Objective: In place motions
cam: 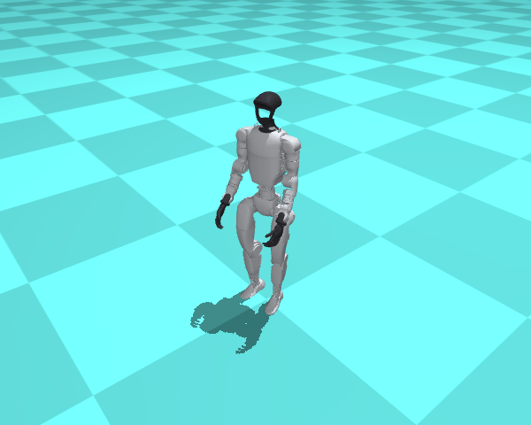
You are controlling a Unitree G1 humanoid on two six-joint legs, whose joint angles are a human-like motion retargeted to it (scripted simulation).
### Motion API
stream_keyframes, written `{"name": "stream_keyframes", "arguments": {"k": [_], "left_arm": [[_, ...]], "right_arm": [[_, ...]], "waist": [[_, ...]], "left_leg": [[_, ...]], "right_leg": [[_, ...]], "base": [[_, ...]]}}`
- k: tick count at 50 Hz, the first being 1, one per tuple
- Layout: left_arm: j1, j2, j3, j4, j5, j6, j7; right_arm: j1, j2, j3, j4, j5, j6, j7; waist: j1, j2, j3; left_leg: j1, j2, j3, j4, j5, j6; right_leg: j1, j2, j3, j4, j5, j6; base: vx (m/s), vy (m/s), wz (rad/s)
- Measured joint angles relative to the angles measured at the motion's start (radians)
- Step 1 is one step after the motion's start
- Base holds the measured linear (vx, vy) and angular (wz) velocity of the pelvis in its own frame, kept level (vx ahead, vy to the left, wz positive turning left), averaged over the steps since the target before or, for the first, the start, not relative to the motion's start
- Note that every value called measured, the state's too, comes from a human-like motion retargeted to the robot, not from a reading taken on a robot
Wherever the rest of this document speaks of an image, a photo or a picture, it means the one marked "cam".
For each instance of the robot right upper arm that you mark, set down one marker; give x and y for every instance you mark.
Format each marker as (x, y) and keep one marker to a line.
(241, 164)

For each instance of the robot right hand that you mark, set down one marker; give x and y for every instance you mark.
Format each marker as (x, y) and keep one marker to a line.
(223, 205)

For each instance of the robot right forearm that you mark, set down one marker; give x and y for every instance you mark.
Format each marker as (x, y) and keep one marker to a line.
(233, 184)

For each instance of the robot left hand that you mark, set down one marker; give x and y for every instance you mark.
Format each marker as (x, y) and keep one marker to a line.
(277, 232)

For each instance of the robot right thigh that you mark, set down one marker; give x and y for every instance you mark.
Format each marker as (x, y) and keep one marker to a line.
(245, 227)

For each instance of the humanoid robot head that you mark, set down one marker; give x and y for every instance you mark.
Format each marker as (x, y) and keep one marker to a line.
(268, 101)

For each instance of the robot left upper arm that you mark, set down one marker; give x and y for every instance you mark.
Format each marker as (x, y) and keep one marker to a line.
(291, 146)

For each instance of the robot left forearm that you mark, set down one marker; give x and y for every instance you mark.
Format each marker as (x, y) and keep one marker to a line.
(288, 199)

